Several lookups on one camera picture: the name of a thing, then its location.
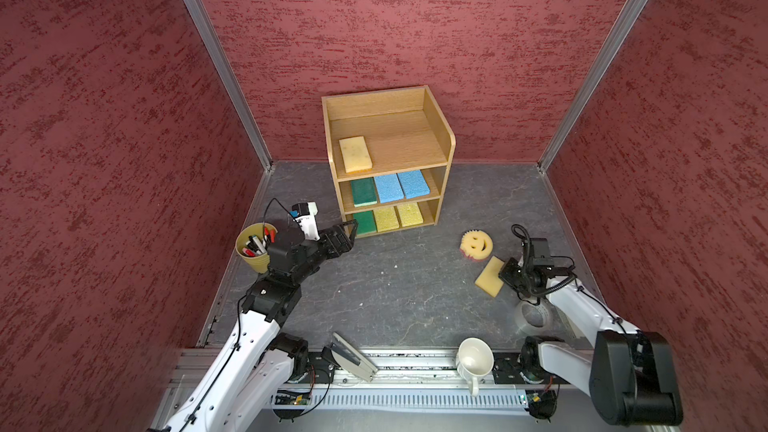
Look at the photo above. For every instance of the markers in cup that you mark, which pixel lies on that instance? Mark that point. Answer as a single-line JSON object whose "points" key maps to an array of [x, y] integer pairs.
{"points": [[254, 240]]}

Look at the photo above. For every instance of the light blue sponge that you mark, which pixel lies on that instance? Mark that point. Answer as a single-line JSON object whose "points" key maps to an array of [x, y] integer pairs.
{"points": [[388, 188], [413, 184]]}

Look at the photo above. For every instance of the wooden three-tier shelf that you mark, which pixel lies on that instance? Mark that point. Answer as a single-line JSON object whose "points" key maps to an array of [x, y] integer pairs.
{"points": [[405, 130]]}

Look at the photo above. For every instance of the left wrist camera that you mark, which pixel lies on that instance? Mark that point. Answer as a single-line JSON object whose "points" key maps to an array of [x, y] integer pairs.
{"points": [[304, 214]]}

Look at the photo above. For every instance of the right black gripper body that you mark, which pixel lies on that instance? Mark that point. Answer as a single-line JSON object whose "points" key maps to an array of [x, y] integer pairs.
{"points": [[515, 276]]}

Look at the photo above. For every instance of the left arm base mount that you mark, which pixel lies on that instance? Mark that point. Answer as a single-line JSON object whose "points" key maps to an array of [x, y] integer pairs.
{"points": [[314, 367]]}

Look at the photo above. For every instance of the grey stapler on rail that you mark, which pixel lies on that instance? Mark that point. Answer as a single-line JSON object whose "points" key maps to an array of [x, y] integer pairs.
{"points": [[352, 360]]}

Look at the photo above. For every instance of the clear tape roll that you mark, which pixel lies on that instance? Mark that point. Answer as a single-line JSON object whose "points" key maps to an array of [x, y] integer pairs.
{"points": [[534, 320]]}

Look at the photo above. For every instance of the yellow smiley face sponge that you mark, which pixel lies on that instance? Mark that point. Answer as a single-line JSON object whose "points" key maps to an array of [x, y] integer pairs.
{"points": [[476, 245]]}

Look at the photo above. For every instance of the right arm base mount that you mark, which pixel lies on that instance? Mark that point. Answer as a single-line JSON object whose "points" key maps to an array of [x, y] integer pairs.
{"points": [[508, 370]]}

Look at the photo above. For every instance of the yellow pen cup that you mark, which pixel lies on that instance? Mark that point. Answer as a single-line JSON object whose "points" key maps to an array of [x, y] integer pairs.
{"points": [[259, 264]]}

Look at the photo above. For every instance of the bright green sponge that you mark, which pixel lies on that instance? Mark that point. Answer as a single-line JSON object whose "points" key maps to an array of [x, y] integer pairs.
{"points": [[366, 223]]}

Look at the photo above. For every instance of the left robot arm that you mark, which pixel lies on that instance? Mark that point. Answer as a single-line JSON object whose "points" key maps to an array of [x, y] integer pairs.
{"points": [[258, 358]]}

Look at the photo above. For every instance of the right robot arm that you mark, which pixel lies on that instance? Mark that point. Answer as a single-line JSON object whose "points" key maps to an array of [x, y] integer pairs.
{"points": [[629, 374]]}

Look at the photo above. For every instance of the white mug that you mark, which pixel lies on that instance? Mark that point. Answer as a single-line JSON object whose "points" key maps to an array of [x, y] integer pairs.
{"points": [[474, 360]]}

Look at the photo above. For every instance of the dark green sponge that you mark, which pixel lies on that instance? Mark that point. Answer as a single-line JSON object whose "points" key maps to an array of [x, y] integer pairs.
{"points": [[363, 192]]}

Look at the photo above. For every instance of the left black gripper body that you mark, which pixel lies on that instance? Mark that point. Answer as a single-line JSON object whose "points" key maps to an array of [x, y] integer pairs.
{"points": [[317, 251]]}

